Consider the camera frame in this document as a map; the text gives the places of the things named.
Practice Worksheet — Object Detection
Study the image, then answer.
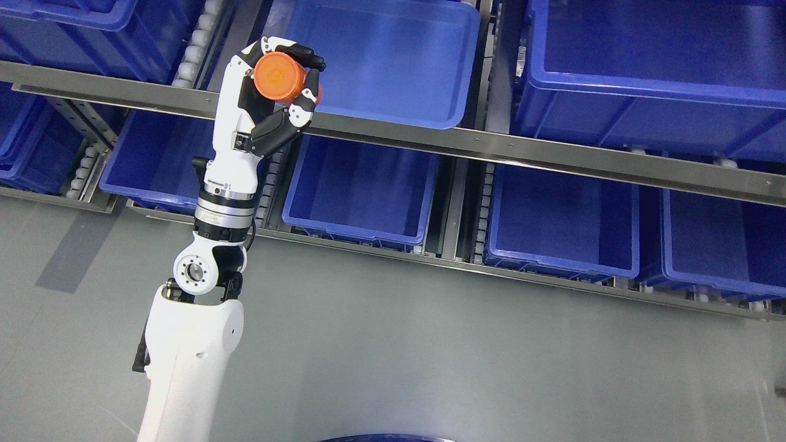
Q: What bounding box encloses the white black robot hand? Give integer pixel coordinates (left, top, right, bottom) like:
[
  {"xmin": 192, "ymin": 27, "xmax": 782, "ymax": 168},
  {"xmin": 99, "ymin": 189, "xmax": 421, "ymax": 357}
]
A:
[{"xmin": 203, "ymin": 36, "xmax": 326, "ymax": 200}]

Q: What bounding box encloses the orange cylindrical capacitor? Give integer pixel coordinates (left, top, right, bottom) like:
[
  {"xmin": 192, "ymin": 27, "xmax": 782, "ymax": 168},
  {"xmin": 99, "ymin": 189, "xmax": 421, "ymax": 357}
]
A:
[{"xmin": 252, "ymin": 52, "xmax": 309, "ymax": 106}]

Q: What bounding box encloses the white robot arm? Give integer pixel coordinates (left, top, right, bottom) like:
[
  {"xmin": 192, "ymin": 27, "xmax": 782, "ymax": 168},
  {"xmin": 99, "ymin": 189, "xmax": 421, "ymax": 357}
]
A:
[{"xmin": 134, "ymin": 154, "xmax": 259, "ymax": 441}]

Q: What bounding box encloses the white roller track left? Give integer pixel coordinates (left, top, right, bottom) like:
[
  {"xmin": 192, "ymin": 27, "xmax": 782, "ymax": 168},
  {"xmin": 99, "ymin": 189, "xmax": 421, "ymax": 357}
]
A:
[{"xmin": 170, "ymin": 1, "xmax": 225, "ymax": 88}]

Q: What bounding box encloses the blue bin upper left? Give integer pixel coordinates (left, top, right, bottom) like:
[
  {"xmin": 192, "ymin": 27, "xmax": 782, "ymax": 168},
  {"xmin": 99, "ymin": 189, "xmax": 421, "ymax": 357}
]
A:
[{"xmin": 1, "ymin": 1, "xmax": 204, "ymax": 84}]

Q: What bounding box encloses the lower blue bin centre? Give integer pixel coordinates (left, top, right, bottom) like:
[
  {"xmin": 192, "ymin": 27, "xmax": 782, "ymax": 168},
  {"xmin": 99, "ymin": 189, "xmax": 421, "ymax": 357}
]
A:
[{"xmin": 282, "ymin": 136, "xmax": 440, "ymax": 251}]

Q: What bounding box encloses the shallow blue tray bin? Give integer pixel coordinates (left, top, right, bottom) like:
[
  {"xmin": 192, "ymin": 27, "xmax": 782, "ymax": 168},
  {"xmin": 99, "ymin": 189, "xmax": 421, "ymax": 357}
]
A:
[{"xmin": 262, "ymin": 1, "xmax": 481, "ymax": 130}]

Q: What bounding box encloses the blue bin far left lower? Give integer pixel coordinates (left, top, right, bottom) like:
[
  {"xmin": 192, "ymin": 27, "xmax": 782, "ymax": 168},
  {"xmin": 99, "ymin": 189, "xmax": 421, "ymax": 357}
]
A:
[{"xmin": 1, "ymin": 83, "xmax": 84, "ymax": 194}]

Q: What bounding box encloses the large blue bin right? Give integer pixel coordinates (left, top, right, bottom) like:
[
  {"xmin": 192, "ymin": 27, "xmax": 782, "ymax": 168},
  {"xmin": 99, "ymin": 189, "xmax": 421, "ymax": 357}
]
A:
[{"xmin": 510, "ymin": 1, "xmax": 785, "ymax": 163}]

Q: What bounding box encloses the lower blue bin far right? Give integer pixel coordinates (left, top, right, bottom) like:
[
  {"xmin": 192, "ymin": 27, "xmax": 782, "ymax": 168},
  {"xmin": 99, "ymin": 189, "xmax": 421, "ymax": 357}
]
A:
[{"xmin": 637, "ymin": 188, "xmax": 785, "ymax": 302}]

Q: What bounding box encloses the steel shelf front rail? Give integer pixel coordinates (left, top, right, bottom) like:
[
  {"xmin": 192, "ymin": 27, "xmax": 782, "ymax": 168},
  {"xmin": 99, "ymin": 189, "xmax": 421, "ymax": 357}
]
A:
[{"xmin": 1, "ymin": 61, "xmax": 785, "ymax": 206}]

